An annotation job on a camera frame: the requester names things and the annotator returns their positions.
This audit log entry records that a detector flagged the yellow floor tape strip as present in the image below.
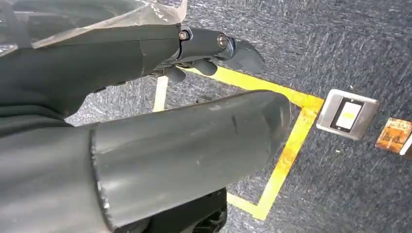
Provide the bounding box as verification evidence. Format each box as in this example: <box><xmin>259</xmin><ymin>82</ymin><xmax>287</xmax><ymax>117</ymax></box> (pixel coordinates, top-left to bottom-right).
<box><xmin>252</xmin><ymin>98</ymin><xmax>325</xmax><ymax>221</ymax></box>
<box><xmin>226</xmin><ymin>192</ymin><xmax>263</xmax><ymax>219</ymax></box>
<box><xmin>180</xmin><ymin>66</ymin><xmax>325</xmax><ymax>109</ymax></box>

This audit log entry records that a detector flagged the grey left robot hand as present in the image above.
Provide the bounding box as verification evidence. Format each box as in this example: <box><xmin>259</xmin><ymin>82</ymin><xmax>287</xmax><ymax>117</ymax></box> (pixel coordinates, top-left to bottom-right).
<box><xmin>0</xmin><ymin>24</ymin><xmax>292</xmax><ymax>233</ymax></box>

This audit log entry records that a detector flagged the silver floor socket box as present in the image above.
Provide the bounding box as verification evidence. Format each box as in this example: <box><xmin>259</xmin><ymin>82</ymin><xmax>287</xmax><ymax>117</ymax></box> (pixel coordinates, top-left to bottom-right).
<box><xmin>316</xmin><ymin>89</ymin><xmax>381</xmax><ymax>141</ymax></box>

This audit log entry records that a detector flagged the clear plastic sheet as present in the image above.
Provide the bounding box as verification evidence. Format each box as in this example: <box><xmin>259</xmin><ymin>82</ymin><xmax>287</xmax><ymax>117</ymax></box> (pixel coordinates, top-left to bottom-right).
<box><xmin>0</xmin><ymin>0</ymin><xmax>189</xmax><ymax>58</ymax></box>

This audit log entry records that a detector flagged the ribbed grey left arm sleeve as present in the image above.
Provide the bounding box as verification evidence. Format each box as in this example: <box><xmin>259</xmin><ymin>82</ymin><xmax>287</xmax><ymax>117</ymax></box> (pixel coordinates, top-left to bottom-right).
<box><xmin>0</xmin><ymin>86</ymin><xmax>75</xmax><ymax>138</ymax></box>

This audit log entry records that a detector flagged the pale floor tape strip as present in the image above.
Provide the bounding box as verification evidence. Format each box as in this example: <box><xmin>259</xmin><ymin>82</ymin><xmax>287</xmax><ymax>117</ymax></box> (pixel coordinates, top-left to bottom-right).
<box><xmin>153</xmin><ymin>76</ymin><xmax>169</xmax><ymax>113</ymax></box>

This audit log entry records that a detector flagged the black box with white edge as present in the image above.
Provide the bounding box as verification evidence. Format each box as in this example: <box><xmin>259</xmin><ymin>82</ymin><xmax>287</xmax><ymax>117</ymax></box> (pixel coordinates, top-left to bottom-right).
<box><xmin>399</xmin><ymin>133</ymin><xmax>412</xmax><ymax>161</ymax></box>

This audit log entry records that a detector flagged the black robot foot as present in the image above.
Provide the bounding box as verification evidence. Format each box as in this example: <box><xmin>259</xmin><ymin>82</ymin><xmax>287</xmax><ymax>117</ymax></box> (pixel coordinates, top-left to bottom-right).
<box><xmin>115</xmin><ymin>187</ymin><xmax>228</xmax><ymax>233</ymax></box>

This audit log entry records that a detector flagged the orange brown floor plate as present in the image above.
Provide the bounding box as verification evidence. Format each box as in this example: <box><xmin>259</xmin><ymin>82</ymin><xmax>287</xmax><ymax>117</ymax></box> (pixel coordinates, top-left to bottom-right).
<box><xmin>375</xmin><ymin>117</ymin><xmax>412</xmax><ymax>154</ymax></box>

